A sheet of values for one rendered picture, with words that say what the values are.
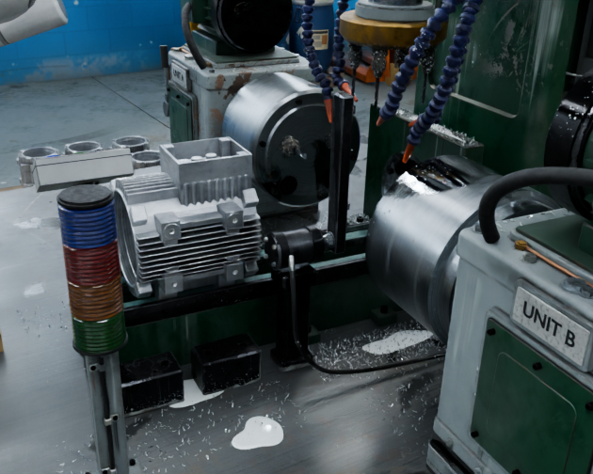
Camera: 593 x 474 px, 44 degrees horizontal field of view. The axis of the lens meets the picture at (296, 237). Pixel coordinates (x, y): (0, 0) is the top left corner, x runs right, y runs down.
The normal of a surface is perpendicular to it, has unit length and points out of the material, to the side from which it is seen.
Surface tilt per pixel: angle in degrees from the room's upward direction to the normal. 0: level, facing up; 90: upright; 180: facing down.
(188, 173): 90
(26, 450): 0
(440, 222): 47
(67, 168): 61
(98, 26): 90
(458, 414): 90
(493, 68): 90
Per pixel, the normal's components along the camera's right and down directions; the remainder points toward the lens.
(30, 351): 0.03, -0.90
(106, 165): 0.40, -0.10
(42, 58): 0.52, 0.37
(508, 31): -0.90, 0.17
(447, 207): -0.55, -0.59
